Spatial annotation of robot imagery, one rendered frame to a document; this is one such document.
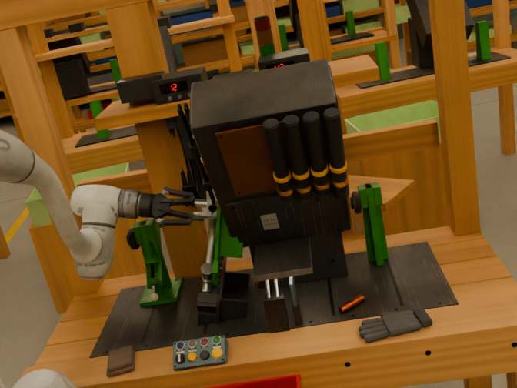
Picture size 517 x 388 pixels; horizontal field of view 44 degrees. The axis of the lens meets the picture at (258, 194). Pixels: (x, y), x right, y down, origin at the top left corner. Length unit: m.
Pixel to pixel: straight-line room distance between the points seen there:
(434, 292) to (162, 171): 0.97
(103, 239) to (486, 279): 1.16
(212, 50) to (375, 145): 6.68
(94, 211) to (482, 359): 1.18
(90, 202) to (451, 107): 1.19
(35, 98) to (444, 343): 1.49
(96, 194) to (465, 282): 1.16
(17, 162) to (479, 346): 1.26
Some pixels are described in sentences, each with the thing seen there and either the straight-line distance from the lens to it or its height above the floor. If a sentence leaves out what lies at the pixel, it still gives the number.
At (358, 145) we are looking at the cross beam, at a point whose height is 1.24.
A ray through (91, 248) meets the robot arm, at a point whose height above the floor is 1.23.
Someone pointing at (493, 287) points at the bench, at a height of 0.88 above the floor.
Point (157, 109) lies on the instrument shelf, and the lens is 2.05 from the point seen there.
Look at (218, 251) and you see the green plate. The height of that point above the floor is 1.14.
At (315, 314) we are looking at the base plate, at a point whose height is 0.90.
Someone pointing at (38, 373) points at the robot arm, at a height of 1.17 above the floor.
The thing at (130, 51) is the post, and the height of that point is 1.71.
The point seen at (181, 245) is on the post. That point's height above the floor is 1.01.
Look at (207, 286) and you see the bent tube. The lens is 2.01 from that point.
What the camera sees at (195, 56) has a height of 0.81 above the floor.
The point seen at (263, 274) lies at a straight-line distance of 1.73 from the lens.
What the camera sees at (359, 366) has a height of 0.84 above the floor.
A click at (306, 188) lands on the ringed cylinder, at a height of 1.34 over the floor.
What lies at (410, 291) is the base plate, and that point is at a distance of 2.01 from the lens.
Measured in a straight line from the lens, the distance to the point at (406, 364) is 1.84.
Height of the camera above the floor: 1.92
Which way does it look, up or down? 20 degrees down
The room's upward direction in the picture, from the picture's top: 11 degrees counter-clockwise
